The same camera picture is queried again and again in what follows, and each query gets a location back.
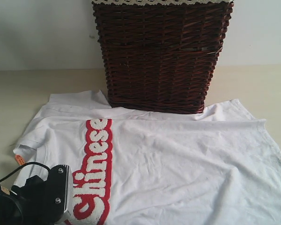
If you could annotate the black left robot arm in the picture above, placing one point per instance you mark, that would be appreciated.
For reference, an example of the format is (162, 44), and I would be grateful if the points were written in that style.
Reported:
(5, 199)

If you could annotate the orange shirt neck label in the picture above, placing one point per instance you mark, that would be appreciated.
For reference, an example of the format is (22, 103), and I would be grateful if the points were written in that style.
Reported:
(19, 159)

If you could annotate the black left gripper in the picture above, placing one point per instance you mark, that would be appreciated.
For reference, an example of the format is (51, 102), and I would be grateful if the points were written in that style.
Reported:
(31, 206)

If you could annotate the dark brown wicker basket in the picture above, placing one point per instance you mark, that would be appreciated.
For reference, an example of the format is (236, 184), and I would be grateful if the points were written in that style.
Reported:
(161, 58)

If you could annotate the white t-shirt red lettering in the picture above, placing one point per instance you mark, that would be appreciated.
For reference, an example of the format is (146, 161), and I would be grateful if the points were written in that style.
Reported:
(131, 167)

